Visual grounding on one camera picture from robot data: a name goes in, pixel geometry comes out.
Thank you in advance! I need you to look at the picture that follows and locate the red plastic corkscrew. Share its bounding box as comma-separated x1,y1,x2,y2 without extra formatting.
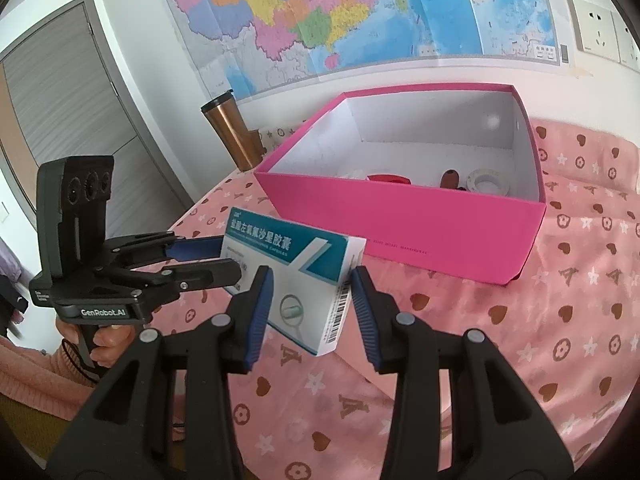
367,174,411,185

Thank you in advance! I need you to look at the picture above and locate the bronze travel mug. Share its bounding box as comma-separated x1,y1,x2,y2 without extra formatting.
201,90,266,171

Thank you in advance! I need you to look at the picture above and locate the colourful wall map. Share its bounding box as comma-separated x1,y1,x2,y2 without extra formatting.
165,0,565,100

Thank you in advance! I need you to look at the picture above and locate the brown wooden massage claw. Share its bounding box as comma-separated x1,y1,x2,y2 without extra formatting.
439,169,466,191

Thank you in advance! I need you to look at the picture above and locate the pink cardboard box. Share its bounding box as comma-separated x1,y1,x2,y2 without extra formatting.
255,82,546,285

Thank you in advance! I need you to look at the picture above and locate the grey cabinet door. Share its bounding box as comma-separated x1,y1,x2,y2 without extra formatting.
1,0,193,235

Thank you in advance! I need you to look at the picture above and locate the person left hand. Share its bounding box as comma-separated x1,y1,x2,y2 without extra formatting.
55,318,137,368

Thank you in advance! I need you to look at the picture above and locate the white tape roll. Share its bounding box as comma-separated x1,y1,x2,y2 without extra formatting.
466,168,510,196

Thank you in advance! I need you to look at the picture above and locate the teal white medicine box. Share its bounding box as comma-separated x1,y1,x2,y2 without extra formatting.
221,208,366,356

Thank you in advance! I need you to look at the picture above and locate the white wall socket panel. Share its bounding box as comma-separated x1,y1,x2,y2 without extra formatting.
567,0,639,72

